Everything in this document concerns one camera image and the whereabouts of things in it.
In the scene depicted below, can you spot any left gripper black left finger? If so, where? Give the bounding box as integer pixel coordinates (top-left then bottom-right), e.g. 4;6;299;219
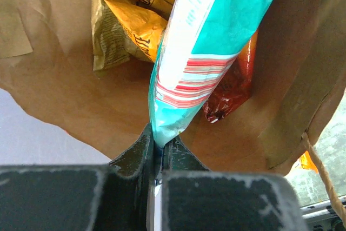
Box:
1;126;154;230

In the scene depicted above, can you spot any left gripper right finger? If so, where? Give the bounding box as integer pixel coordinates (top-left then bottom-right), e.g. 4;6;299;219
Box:
161;138;308;230

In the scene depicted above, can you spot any red Doritos chip bag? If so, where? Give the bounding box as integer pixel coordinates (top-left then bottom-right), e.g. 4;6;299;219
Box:
203;32;258;123

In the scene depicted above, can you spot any teal Fox's candy bag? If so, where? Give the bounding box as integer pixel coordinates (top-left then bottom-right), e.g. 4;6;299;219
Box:
148;0;273;147

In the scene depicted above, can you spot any orange kettle chip bag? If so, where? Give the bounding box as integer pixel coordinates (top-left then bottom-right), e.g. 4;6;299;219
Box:
105;0;175;62

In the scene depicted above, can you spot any aluminium rail frame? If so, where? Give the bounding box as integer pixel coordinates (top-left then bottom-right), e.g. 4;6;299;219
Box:
301;200;345;231

